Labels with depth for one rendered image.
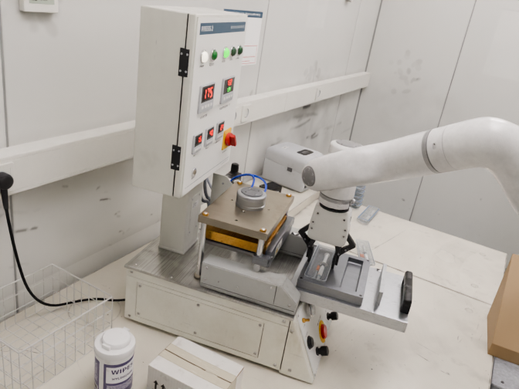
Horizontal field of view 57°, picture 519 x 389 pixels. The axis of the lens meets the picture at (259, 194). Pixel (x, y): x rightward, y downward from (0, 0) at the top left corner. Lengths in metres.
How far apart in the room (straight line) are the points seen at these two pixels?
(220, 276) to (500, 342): 0.86
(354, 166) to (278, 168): 1.25
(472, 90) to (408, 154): 2.57
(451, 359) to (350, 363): 0.32
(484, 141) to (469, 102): 2.64
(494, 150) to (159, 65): 0.69
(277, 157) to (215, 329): 1.17
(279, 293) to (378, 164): 0.39
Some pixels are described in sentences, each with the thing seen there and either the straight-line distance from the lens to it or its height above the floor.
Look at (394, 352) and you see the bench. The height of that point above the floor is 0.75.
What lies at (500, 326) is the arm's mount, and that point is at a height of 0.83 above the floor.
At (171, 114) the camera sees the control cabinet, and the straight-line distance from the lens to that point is 1.10.
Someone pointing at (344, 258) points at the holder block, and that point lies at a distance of 1.35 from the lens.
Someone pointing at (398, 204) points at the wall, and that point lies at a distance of 3.80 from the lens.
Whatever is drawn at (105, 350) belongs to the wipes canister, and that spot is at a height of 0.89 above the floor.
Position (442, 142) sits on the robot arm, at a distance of 0.97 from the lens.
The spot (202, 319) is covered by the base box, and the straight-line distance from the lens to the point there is 1.28.
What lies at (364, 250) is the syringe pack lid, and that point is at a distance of 1.92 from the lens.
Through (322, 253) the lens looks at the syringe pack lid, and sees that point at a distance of 1.33.
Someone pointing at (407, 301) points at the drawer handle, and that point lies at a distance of 1.23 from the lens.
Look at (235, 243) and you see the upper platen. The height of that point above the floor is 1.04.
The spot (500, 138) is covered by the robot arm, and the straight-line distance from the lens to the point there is 0.93.
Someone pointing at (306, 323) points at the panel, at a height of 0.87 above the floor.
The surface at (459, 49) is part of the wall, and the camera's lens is 3.55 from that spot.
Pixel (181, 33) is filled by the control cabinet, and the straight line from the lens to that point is 1.07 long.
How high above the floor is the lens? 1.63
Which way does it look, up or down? 23 degrees down
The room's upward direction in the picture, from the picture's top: 9 degrees clockwise
